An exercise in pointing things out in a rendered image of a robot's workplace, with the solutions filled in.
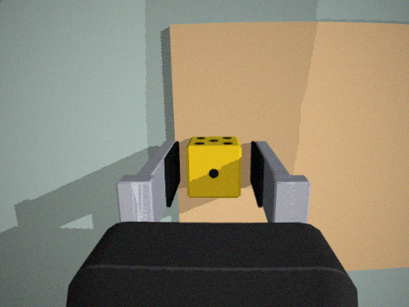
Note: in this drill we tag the tan flat mat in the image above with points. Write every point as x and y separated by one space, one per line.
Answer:
332 101

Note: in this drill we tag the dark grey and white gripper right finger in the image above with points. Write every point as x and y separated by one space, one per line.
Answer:
284 197

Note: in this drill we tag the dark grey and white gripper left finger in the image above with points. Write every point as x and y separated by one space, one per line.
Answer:
143 197

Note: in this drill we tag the yellow die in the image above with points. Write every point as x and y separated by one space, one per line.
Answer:
213 167

